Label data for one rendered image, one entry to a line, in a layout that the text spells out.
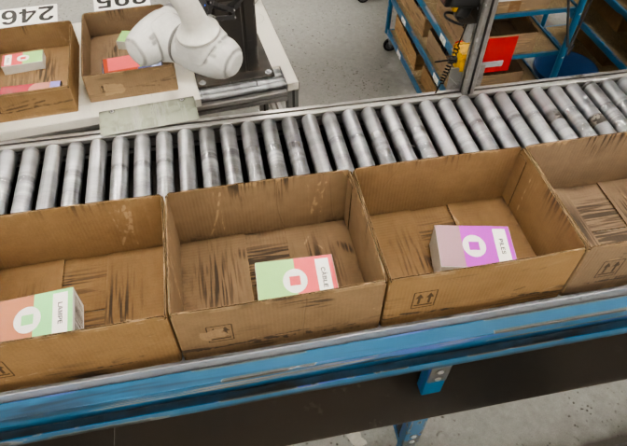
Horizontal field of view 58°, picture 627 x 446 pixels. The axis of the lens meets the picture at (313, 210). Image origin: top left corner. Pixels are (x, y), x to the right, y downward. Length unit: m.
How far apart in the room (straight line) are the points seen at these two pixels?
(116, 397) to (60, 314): 0.20
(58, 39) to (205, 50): 0.97
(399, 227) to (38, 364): 0.79
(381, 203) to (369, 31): 2.43
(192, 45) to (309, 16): 2.45
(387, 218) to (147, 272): 0.55
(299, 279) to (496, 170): 0.53
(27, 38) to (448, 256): 1.64
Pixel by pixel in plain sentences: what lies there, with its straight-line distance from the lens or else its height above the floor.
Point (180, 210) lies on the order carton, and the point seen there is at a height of 1.00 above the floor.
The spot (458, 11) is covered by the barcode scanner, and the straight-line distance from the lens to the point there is 1.84.
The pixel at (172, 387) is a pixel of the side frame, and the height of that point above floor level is 0.91.
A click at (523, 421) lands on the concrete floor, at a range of 2.16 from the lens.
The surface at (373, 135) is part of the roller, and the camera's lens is 1.76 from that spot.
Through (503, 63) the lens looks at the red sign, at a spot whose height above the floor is 0.82.
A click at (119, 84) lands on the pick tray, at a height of 0.80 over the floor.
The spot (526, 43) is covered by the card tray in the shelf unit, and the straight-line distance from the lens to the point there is 2.60.
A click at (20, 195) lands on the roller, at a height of 0.75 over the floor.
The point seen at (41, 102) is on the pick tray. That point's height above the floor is 0.81.
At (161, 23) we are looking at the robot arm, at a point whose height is 1.16.
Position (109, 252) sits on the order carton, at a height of 0.89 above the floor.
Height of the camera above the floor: 1.90
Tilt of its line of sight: 49 degrees down
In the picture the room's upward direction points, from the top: 1 degrees clockwise
